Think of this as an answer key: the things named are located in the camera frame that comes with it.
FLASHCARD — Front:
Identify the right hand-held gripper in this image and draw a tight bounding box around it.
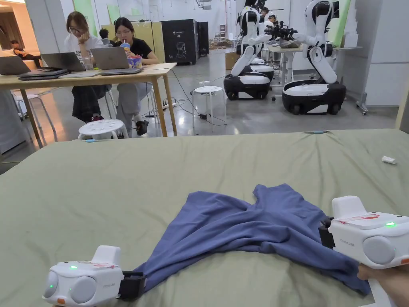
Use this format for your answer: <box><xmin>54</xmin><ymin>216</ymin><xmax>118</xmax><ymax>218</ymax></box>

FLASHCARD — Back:
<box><xmin>318</xmin><ymin>195</ymin><xmax>409</xmax><ymax>267</ymax></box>

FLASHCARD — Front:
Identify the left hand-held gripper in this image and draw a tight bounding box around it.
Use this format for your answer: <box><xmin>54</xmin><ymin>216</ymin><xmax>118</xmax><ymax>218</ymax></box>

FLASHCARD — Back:
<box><xmin>42</xmin><ymin>245</ymin><xmax>148</xmax><ymax>306</ymax></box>

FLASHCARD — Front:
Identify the dark blue shirt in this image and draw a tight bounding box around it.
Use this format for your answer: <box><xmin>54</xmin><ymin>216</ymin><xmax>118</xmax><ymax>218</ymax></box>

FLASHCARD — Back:
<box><xmin>132</xmin><ymin>183</ymin><xmax>372</xmax><ymax>296</ymax></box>

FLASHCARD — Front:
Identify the person's right hand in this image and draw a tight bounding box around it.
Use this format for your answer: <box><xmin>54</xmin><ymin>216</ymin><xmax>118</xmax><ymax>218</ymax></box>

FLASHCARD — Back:
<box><xmin>357</xmin><ymin>263</ymin><xmax>409</xmax><ymax>307</ymax></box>

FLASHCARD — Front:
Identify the bed with pale green sheet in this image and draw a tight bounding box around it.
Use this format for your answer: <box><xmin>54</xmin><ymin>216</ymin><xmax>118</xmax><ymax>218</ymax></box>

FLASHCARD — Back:
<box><xmin>0</xmin><ymin>128</ymin><xmax>409</xmax><ymax>307</ymax></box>

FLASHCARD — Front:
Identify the white and black robot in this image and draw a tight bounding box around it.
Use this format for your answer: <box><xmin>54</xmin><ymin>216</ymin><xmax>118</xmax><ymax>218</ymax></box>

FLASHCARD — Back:
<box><xmin>223</xmin><ymin>0</ymin><xmax>276</xmax><ymax>100</ymax></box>
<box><xmin>264</xmin><ymin>0</ymin><xmax>348</xmax><ymax>116</ymax></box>

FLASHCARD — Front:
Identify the white round stool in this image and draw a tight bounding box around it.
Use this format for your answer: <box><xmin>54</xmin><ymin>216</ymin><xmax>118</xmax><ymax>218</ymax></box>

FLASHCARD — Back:
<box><xmin>78</xmin><ymin>119</ymin><xmax>129</xmax><ymax>141</ymax></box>
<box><xmin>191</xmin><ymin>86</ymin><xmax>228</xmax><ymax>134</ymax></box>

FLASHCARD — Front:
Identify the wooden table with laptops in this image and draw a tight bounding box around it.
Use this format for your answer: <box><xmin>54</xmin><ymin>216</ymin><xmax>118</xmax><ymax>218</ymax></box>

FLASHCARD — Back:
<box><xmin>0</xmin><ymin>47</ymin><xmax>178</xmax><ymax>148</ymax></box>

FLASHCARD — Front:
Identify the brown carton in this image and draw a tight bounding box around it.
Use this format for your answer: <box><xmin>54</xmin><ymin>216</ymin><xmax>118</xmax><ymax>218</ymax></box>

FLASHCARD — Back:
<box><xmin>225</xmin><ymin>52</ymin><xmax>241</xmax><ymax>71</ymax></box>

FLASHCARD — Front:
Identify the black cabinet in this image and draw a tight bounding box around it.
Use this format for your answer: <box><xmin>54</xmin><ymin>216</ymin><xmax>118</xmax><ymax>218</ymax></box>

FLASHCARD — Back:
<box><xmin>161</xmin><ymin>19</ymin><xmax>210</xmax><ymax>66</ymax></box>

